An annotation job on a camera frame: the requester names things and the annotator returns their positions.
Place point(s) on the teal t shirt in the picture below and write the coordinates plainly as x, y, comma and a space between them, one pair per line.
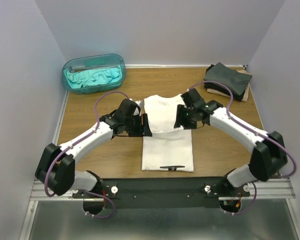
93, 77

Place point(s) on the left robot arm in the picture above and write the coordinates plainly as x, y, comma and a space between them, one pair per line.
57, 165

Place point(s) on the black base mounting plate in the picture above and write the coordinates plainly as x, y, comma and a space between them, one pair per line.
162, 193

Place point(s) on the aluminium frame rail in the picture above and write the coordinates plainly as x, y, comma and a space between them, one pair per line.
160, 209

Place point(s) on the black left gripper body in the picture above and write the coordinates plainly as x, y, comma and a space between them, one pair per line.
132, 126

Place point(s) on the teal plastic bin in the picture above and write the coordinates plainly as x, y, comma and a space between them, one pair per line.
92, 62

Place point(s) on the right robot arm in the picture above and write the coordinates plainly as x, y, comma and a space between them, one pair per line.
266, 149

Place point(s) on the white printed t shirt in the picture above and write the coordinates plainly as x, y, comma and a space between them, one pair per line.
169, 148

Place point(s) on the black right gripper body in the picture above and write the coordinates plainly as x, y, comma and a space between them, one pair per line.
194, 121

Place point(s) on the folded grey-green t shirt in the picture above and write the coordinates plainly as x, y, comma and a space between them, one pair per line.
222, 74

